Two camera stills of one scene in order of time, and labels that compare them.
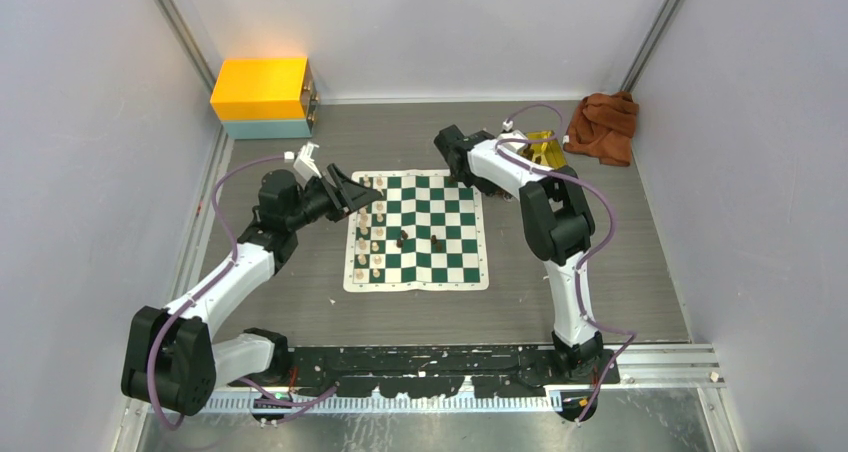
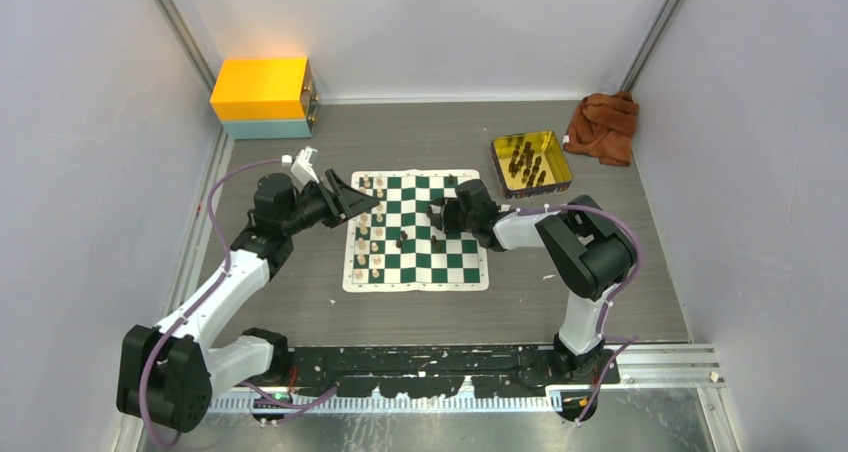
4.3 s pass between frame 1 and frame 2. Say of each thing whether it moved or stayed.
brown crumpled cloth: stayed
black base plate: stayed
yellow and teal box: stayed
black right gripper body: moved
